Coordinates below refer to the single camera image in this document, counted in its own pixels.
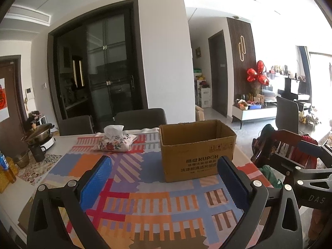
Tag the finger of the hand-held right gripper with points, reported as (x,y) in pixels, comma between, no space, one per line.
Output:
(316,175)
(316,151)

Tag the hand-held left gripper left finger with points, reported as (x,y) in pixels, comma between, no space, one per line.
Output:
(96,181)

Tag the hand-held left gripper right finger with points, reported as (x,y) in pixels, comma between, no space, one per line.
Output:
(233,181)

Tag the brown cardboard box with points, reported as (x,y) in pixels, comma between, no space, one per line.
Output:
(192,153)

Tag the dark wooden high chair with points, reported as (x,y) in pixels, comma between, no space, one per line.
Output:
(282,145)

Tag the green cloth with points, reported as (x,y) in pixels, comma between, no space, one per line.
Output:
(269,175)

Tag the floral tissue pouch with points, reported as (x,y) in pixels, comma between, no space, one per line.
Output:
(114,141)

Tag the black shell chair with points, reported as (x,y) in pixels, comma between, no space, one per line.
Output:
(286,114)

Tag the colourful patterned table mat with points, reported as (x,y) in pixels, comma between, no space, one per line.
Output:
(145,202)

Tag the floral placemat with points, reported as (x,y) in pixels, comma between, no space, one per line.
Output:
(39,170)

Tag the dark dining chair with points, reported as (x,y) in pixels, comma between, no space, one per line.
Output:
(76,125)
(141,118)

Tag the white induction cooker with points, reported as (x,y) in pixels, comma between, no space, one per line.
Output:
(48,142)

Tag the black mug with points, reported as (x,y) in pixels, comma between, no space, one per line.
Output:
(37,153)

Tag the black piano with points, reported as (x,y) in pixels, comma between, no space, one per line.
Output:
(295,88)

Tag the white low cabinet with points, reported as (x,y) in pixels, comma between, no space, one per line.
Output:
(254,114)

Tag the cardboard carton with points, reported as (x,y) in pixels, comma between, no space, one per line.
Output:
(199,114)

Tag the metal hot pot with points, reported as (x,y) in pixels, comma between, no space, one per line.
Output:
(37,132)

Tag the brass bowl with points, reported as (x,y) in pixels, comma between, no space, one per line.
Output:
(21,160)

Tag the pile of colourful boxes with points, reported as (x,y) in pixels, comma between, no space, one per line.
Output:
(249,103)

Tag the white storage shelf unit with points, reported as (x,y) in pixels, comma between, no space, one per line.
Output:
(204,96)

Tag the blue capped bottle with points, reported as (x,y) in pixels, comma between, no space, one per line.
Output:
(3,163)

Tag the red foil balloons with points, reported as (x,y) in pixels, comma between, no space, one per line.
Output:
(256,75)

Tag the dark wooden door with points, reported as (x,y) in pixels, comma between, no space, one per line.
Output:
(217,75)

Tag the dark glass sliding door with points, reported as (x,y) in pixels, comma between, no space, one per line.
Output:
(103,70)

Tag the brown entrance door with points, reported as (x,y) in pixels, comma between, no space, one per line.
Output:
(15,103)

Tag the red and white door poster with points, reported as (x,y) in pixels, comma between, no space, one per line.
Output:
(3,98)

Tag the white wall intercom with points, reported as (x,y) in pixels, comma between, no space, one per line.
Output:
(29,93)

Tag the gold loop wall lamp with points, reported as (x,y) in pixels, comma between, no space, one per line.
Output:
(240,49)

